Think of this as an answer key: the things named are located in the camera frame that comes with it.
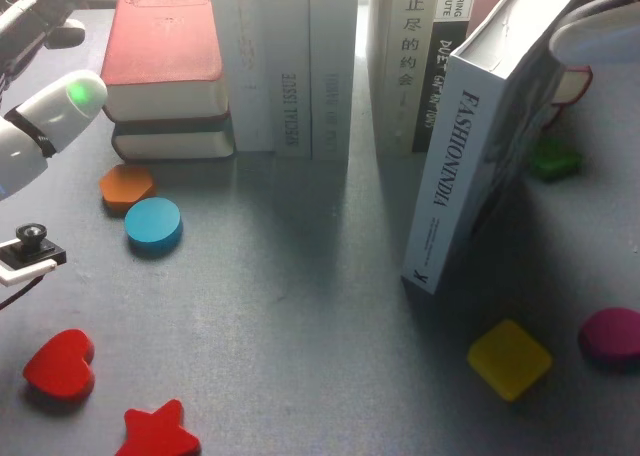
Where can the white book with photo cover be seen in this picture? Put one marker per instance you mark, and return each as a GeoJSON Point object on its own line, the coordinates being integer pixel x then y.
{"type": "Point", "coordinates": [450, 176]}

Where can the blue round block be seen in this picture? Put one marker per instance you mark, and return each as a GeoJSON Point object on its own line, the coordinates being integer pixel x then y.
{"type": "Point", "coordinates": [152, 225]}

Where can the white book with printed text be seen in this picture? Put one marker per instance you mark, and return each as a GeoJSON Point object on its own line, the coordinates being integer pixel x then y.
{"type": "Point", "coordinates": [400, 86]}

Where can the yellow square block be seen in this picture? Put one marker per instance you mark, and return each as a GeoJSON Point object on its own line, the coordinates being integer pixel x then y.
{"type": "Point", "coordinates": [510, 358]}

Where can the dark hardcover book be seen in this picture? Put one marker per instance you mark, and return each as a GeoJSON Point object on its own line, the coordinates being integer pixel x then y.
{"type": "Point", "coordinates": [170, 143]}

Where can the red oval block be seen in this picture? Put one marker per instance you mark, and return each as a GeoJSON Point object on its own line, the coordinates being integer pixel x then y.
{"type": "Point", "coordinates": [612, 337]}

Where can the white metal bracket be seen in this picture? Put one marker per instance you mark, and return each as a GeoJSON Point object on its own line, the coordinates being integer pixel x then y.
{"type": "Point", "coordinates": [25, 273]}

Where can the green block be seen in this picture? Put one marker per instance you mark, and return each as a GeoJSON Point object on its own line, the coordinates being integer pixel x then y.
{"type": "Point", "coordinates": [555, 160]}

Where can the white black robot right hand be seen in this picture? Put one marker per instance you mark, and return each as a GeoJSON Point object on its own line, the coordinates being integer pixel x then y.
{"type": "Point", "coordinates": [35, 21]}

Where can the red star block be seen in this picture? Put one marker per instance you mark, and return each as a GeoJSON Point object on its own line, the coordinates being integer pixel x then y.
{"type": "Point", "coordinates": [157, 431]}

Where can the red hardcover book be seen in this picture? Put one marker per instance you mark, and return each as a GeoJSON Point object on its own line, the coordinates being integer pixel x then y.
{"type": "Point", "coordinates": [160, 46]}

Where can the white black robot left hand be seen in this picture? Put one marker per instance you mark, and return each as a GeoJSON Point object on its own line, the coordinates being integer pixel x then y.
{"type": "Point", "coordinates": [595, 38]}

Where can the red heart block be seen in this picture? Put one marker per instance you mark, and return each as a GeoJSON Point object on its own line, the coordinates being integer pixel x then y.
{"type": "Point", "coordinates": [60, 366]}

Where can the grey table cloth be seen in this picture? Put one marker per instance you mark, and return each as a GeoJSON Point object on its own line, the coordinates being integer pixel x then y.
{"type": "Point", "coordinates": [300, 301]}

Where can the orange hexagon block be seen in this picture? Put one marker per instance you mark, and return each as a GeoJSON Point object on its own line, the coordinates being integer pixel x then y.
{"type": "Point", "coordinates": [127, 186]}

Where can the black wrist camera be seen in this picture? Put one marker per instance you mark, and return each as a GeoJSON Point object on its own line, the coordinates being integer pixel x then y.
{"type": "Point", "coordinates": [31, 243]}

